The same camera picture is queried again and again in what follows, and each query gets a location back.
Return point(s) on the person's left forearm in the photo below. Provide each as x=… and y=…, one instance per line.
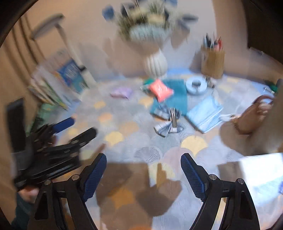
x=21, y=212

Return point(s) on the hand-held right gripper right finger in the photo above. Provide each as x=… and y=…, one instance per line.
x=192, y=174

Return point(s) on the stack of books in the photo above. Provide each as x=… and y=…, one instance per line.
x=70, y=75

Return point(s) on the silver pen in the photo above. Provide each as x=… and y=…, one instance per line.
x=267, y=89

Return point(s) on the white desk lamp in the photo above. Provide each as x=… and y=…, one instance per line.
x=47, y=25

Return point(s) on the beige leather bag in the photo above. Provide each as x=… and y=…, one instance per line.
x=249, y=119

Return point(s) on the wooden pen holder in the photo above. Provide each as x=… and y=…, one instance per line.
x=212, y=62

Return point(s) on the purple patterned packet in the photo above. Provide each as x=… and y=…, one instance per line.
x=121, y=91

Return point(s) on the green object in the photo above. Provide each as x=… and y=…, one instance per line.
x=275, y=88

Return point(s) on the plaid bow hair clip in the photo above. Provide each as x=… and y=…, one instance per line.
x=173, y=123

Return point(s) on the blue face mask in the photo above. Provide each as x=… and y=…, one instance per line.
x=204, y=115

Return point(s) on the white ribbed vase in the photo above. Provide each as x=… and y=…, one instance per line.
x=155, y=64

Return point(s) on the orange pink packet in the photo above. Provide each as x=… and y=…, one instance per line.
x=160, y=89

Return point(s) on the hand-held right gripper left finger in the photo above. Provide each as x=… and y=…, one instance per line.
x=95, y=177

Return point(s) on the white paper sheet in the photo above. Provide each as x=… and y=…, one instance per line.
x=263, y=170

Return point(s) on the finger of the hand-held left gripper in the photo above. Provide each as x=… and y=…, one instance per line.
x=63, y=125
x=85, y=137

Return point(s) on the bunch of pens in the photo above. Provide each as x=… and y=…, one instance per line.
x=213, y=43

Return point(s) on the dark framed panel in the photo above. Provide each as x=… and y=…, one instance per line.
x=265, y=22

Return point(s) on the teal towel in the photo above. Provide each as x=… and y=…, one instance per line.
x=179, y=99

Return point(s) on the person's left hand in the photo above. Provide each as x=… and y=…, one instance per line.
x=28, y=193

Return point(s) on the light blue tape roll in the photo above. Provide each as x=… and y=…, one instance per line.
x=194, y=91

